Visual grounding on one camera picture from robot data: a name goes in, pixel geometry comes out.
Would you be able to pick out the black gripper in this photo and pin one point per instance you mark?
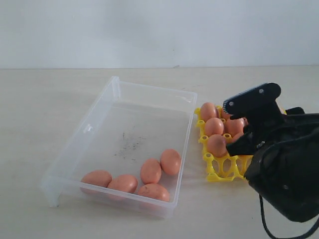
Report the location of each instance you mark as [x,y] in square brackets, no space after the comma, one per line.
[262,122]

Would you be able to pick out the brown egg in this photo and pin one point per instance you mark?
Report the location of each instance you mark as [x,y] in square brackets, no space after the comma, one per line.
[234,127]
[225,115]
[170,161]
[154,191]
[208,110]
[125,183]
[150,172]
[237,136]
[100,178]
[216,145]
[214,126]

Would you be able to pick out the yellow plastic egg tray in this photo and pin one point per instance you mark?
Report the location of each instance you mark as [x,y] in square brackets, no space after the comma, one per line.
[220,169]

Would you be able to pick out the clear plastic bin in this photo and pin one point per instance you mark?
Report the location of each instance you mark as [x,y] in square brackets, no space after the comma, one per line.
[127,124]

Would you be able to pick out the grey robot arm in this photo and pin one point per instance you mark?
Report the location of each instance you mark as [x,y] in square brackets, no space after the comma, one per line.
[285,165]

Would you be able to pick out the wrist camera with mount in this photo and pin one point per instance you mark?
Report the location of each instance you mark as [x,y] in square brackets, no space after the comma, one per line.
[258,105]

